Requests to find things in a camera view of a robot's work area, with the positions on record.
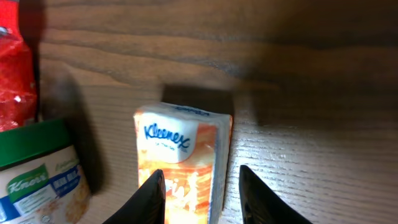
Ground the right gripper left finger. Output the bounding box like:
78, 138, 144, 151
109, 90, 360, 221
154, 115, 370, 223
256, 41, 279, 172
103, 169, 165, 224

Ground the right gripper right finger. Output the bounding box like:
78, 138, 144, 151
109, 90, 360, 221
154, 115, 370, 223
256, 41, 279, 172
239, 165, 312, 224

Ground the small orange packet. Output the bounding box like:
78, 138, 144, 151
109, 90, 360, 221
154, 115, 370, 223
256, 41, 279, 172
134, 103, 233, 224

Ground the green-lid seasoning jar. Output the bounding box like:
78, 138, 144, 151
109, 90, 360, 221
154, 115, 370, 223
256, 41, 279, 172
1, 119, 90, 224

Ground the red snack bag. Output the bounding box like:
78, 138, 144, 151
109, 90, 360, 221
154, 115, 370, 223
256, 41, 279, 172
1, 0, 37, 132

